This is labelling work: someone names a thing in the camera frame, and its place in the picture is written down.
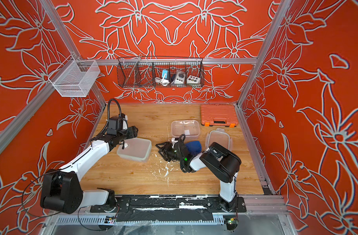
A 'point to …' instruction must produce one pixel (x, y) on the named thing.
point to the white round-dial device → (180, 77)
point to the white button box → (191, 79)
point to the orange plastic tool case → (218, 114)
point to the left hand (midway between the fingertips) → (133, 128)
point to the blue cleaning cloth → (194, 147)
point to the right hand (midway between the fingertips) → (152, 149)
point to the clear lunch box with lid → (190, 128)
